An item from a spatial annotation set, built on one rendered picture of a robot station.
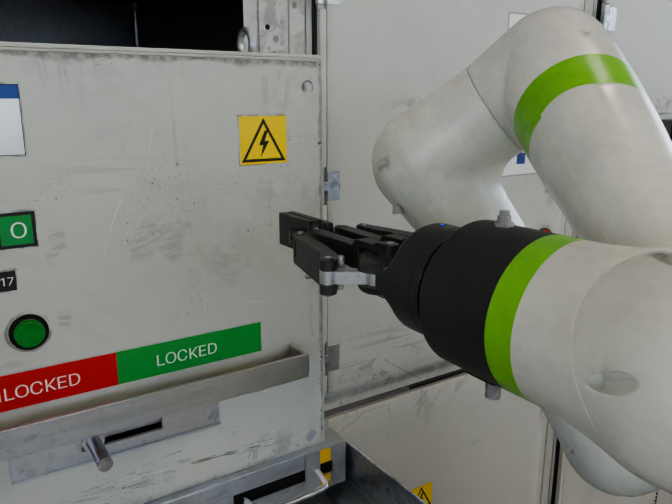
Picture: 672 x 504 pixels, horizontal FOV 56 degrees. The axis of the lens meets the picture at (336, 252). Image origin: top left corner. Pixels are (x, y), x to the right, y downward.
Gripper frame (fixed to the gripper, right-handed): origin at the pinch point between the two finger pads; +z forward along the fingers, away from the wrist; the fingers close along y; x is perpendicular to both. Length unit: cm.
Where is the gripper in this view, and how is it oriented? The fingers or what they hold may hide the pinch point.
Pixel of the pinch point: (305, 233)
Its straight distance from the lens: 56.2
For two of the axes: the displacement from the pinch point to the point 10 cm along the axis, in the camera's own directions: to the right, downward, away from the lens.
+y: 8.4, -1.3, 5.3
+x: 0.0, -9.7, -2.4
